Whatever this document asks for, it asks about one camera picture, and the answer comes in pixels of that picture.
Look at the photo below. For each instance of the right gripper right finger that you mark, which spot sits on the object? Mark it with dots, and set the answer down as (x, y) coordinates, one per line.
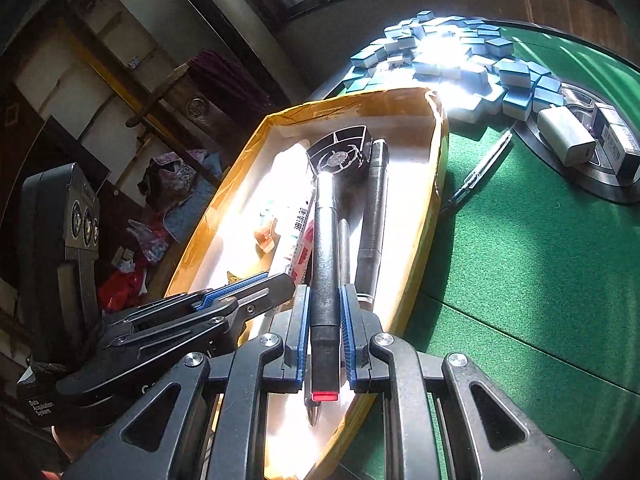
(355, 340)

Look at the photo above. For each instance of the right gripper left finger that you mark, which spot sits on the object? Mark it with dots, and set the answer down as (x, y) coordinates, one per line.
(296, 341)

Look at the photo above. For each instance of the black red marker pen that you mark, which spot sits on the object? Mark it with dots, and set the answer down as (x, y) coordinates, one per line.
(324, 303)

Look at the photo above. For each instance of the pink rose hand cream tube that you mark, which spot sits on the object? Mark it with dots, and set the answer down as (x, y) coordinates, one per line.
(302, 253)

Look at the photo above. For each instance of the long black pen case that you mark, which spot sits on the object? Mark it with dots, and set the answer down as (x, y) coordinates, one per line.
(372, 230)

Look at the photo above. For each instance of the white paint marker pen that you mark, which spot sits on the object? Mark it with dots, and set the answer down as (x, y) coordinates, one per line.
(289, 226)

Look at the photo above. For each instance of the yellow cardboard box tray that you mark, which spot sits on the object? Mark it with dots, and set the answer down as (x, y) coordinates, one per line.
(262, 217)

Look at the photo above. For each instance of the blue patterned clear pen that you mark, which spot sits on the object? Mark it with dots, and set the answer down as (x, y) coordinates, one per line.
(480, 171)

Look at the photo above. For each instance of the white phone charger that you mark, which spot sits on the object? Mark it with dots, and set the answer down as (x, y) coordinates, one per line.
(566, 135)

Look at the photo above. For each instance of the clear black gel pen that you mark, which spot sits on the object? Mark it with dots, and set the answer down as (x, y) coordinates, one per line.
(313, 408)

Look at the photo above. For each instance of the person's left hand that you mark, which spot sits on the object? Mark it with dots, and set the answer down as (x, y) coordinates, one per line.
(74, 442)

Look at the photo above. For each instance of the blue white mahjong tile pile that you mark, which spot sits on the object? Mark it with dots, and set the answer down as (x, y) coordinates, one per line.
(467, 62)

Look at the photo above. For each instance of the black white cigarette box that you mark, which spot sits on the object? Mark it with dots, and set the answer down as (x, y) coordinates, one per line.
(619, 143)

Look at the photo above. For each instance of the round table centre console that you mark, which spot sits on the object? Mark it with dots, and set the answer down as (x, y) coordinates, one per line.
(595, 176)

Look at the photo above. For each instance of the white air conditioner column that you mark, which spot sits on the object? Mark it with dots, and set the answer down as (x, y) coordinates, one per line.
(245, 34)

